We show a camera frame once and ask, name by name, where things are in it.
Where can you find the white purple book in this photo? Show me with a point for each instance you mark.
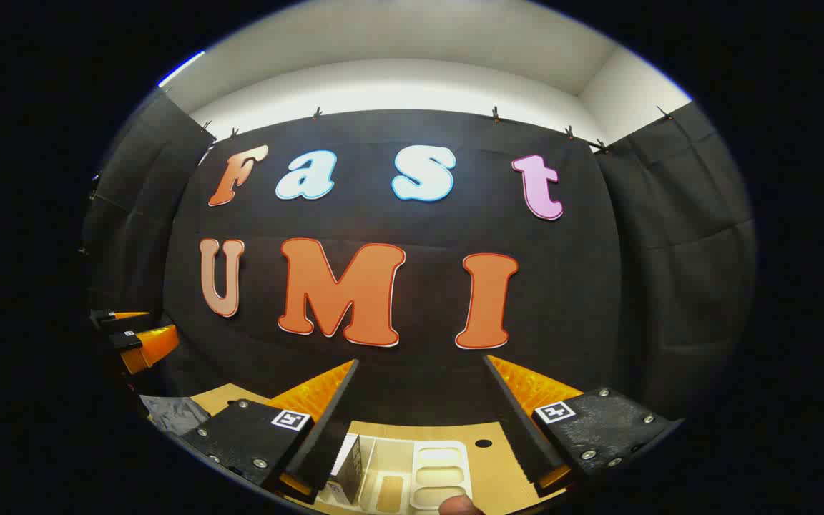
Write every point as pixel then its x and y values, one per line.
pixel 352 461

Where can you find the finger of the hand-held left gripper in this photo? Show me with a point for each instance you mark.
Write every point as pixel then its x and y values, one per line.
pixel 124 340
pixel 104 318

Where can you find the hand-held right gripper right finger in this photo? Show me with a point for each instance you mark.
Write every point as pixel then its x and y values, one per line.
pixel 519 436

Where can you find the grey schoolbag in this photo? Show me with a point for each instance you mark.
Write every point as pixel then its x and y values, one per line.
pixel 176 415

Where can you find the white plastic bookshelf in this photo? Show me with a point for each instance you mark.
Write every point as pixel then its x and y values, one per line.
pixel 440 468

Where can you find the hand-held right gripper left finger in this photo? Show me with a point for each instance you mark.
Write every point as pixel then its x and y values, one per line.
pixel 326 443

